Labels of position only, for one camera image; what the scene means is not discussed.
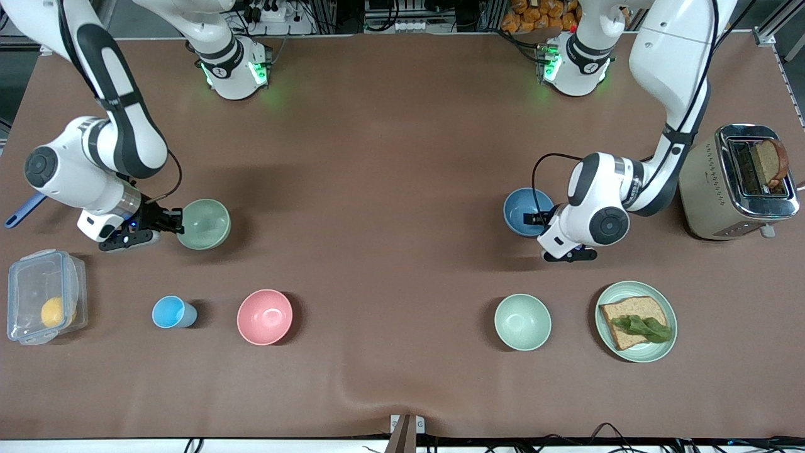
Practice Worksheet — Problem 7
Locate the black cable loop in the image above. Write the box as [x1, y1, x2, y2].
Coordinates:
[587, 422, 637, 442]

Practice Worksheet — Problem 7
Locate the black pot with blue handle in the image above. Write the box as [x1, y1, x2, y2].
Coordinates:
[5, 192, 48, 228]

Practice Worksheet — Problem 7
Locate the beige steel toaster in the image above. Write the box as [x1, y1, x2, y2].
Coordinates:
[677, 123, 801, 241]

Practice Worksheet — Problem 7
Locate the brown toast slice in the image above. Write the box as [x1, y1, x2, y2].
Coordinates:
[753, 138, 789, 189]

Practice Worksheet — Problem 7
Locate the green lettuce leaf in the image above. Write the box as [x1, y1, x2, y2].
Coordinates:
[612, 315, 672, 344]

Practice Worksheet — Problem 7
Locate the bag of orange snacks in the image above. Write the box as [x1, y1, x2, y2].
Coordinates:
[501, 0, 580, 34]

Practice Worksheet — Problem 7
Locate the pale green plate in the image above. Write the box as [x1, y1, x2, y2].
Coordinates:
[594, 281, 679, 364]

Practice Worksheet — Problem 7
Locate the pale green bowl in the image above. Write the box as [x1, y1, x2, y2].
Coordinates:
[494, 293, 552, 352]

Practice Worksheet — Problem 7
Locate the light blue cup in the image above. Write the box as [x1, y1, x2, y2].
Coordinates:
[152, 295, 198, 329]

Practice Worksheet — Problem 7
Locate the blue bowl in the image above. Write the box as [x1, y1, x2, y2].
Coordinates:
[503, 187, 557, 238]

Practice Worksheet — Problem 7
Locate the clear plastic lidded container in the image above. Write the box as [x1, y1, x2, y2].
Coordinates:
[6, 249, 89, 345]

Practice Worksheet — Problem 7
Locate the pink bowl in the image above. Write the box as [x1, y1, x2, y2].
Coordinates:
[236, 289, 294, 346]

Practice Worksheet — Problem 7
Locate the metal table clamp bracket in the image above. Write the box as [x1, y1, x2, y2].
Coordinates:
[389, 413, 426, 453]

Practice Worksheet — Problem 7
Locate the brown table cloth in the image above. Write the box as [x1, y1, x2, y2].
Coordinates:
[0, 33, 805, 441]

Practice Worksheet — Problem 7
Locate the yellow lemon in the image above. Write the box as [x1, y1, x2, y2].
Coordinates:
[41, 296, 77, 328]

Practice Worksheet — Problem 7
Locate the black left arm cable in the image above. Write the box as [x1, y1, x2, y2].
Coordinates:
[532, 153, 584, 216]

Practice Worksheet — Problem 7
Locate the white power strip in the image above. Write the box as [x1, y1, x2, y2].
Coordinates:
[247, 0, 313, 36]

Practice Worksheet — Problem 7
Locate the brown bread slice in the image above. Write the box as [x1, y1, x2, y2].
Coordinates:
[599, 296, 670, 351]

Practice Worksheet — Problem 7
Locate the aluminium frame profile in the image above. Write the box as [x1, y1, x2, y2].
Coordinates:
[752, 0, 805, 130]

